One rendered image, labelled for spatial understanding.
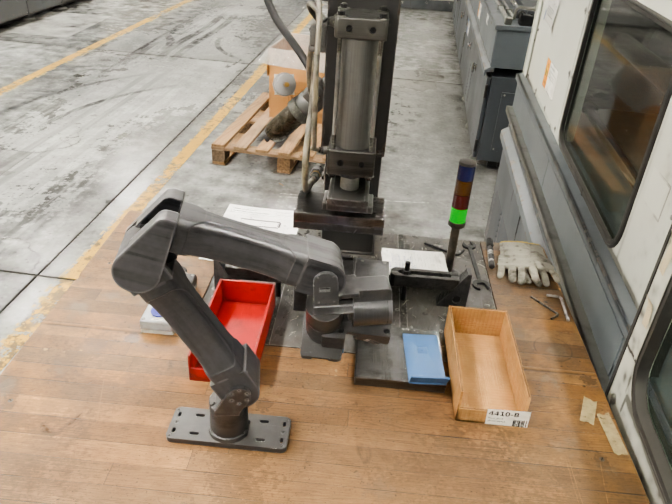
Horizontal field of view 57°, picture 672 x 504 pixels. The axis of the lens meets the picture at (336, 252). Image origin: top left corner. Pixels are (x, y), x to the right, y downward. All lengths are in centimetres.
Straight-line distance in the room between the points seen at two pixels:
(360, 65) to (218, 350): 54
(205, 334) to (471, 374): 55
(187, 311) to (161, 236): 14
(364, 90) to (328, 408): 57
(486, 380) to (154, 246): 70
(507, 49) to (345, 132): 315
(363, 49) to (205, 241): 46
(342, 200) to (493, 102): 321
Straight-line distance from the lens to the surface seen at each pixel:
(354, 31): 109
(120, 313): 137
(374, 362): 120
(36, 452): 113
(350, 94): 113
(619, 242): 158
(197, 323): 91
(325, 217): 121
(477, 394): 120
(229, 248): 83
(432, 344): 126
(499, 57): 425
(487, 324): 133
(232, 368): 95
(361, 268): 134
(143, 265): 84
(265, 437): 107
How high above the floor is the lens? 171
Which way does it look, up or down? 31 degrees down
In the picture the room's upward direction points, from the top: 4 degrees clockwise
